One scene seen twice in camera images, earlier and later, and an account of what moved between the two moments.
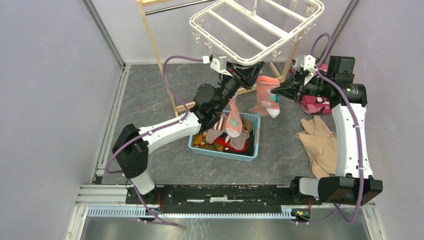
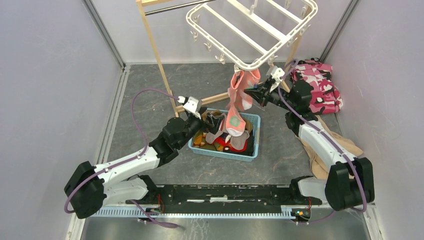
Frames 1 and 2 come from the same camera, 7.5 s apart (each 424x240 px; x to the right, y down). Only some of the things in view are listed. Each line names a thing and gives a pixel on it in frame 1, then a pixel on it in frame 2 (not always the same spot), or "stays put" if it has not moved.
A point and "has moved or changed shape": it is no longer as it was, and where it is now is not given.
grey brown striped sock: (237, 141) stays put
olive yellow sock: (198, 141) stays put
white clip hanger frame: (251, 32) has moved or changed shape
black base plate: (221, 199) stays put
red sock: (222, 141) stays put
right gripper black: (297, 84) → (262, 94)
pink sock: (234, 126) stays put
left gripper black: (245, 77) → (206, 127)
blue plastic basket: (231, 156) stays put
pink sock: (267, 101) has moved or changed shape
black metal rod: (149, 12) stays put
